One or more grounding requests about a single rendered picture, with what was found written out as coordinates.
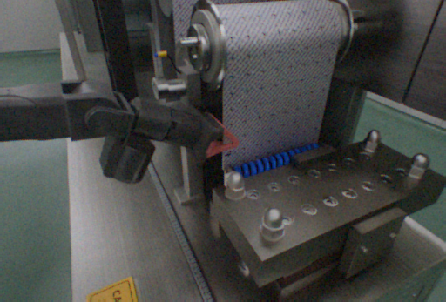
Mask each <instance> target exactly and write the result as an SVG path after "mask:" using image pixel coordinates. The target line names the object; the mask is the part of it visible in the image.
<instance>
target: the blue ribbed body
mask: <svg viewBox="0 0 446 302"><path fill-rule="evenodd" d="M319 147H321V146H319V145H318V144H316V143H312V144H306V145H305V146H304V147H303V146H301V147H300V148H299V149H298V148H294V149H293V150H288V151H287V152H285V151H282V152H281V153H280V154H278V153H277V154H275V155H274V156H272V155H270V156H269V157H268V158H262V160H261V161H260V160H259V159H256V160H255V162H248V166H247V165H246V164H242V165H241V168H240V167H239V166H238V165H235V166H234V168H233V171H237V172H238V173H241V176H242V177H243V178H246V177H251V176H252V175H255V174H258V173H262V172H264V171H268V170H272V169H274V168H277V167H279V166H284V165H286V164H290V163H291V161H292V156H294V155H296V154H300V153H302V152H306V151H311V150H313V149H317V148H319ZM250 174H251V175H250Z"/></svg>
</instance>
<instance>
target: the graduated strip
mask: <svg viewBox="0 0 446 302"><path fill-rule="evenodd" d="M147 170H148V171H149V173H150V177H151V178H152V181H153V183H154V186H155V188H156V190H157V192H158V195H159V197H160V199H161V203H162V205H163V206H164V207H165V211H166V214H167V216H168V218H169V221H170V222H171V224H172V228H173V230H174V232H175V236H176V238H177V239H178V241H179V246H180V247H181V249H182V252H183V254H184V255H185V258H186V262H187V264H188V265H189V269H190V271H191V273H192V275H193V279H194V280H195V283H196V286H197V288H198V289H199V294H200V296H201V298H202V299H203V301H204V302H219V301H218V300H217V298H216V296H215V293H214V291H213V289H212V286H211V284H210V282H209V280H208V277H207V275H206V274H205V272H204V268H203V266H202V265H201V263H200V261H199V258H198V257H197V253H196V251H195V250H194V249H193V245H192V243H191V242H190V238H189V237H188V235H187V233H186V230H185V228H184V226H183V223H182V222H181V220H180V218H179V214H178V213H177V212H176V208H175V207H174V205H173V203H172V200H171V199H170V197H169V195H168V191H167V190H166V188H165V185H164V184H163V182H162V180H161V177H160V175H159V174H158V170H157V169H156V167H155V165H154V163H153V161H152V159H151V162H150V164H149V165H148V166H147Z"/></svg>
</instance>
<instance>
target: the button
mask: <svg viewBox="0 0 446 302"><path fill-rule="evenodd" d="M86 302H139V301H138V298H137V294H136V291H135V285H134V282H133V279H132V276H130V277H128V278H126V279H123V280H120V281H119V282H115V283H113V284H111V285H108V286H106V287H105V288H102V289H100V290H96V291H95V292H91V293H90V294H88V295H86Z"/></svg>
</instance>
